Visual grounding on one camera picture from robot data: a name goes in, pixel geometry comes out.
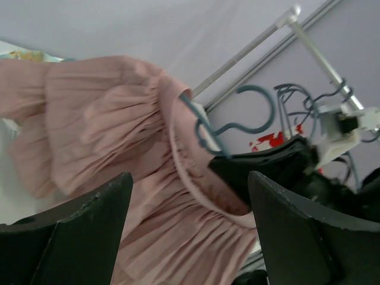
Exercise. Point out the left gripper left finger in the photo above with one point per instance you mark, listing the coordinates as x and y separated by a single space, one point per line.
75 243

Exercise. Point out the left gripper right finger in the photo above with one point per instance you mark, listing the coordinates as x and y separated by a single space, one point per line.
304 242

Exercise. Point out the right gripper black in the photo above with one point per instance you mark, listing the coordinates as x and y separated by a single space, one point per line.
285 165

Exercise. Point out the teal hanger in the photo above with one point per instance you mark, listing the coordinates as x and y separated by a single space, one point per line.
214 134
296 106

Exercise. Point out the pink skirt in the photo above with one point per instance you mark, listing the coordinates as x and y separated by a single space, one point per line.
85 122

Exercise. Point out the red poppy floral garment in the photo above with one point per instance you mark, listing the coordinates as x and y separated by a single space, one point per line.
275 139

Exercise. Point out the silver clothes rack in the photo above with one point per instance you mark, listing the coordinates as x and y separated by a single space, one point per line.
342 33

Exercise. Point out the yellow floral garment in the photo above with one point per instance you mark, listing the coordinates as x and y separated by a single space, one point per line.
29 55

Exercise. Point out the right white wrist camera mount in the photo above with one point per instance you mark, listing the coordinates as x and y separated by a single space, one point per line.
341 129

